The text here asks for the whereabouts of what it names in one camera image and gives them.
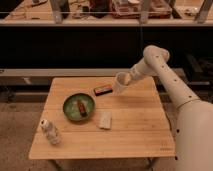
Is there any green ceramic bowl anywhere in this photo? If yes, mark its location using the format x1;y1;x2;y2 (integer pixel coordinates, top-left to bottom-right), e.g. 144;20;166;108
63;93;95;122

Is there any black brown rectangular block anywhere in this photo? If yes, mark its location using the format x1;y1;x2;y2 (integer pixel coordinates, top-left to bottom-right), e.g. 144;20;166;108
94;85;113;96

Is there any brown small bottle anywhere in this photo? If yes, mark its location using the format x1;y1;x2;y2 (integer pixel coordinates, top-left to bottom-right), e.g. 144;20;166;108
77;100;87;117

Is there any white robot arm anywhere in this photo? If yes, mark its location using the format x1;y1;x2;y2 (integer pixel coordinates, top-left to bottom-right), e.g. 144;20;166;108
130;45;213;171

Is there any white ceramic cup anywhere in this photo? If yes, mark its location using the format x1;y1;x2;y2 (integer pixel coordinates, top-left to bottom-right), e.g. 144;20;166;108
113;72;131;94

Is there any wooden folding table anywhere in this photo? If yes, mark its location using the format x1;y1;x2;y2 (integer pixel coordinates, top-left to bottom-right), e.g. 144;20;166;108
29;77;175;159

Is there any long workbench shelf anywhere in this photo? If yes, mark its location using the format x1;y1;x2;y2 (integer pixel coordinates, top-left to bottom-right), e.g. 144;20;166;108
0;0;213;28

